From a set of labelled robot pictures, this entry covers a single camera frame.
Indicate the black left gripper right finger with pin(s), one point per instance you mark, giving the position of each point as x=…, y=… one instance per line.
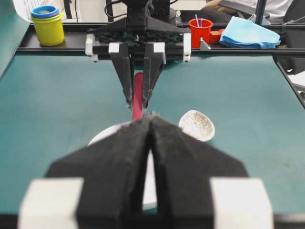
x=183, y=167

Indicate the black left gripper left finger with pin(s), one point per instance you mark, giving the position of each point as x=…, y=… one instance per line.
x=114, y=172

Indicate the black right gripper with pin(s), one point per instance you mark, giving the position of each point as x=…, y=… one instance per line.
x=160, y=40

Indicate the red plastic spoon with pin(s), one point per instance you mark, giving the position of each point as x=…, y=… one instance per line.
x=137, y=97

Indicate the white bowl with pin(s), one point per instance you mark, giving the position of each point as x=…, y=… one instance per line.
x=149, y=197

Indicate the red block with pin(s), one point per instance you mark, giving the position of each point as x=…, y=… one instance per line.
x=215, y=36

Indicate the white woven mesh basket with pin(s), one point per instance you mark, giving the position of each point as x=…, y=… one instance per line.
x=197, y=125

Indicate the red plastic cup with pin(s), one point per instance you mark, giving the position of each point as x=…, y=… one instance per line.
x=200, y=32

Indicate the stacked yellow green cups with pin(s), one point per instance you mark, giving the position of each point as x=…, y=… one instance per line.
x=48, y=25

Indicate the blue folded cloth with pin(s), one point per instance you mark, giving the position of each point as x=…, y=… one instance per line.
x=242, y=33

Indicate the metal corner bracket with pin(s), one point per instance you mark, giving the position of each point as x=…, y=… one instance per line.
x=204, y=46

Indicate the black aluminium frame rail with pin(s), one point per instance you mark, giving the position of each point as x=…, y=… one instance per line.
x=75, y=36

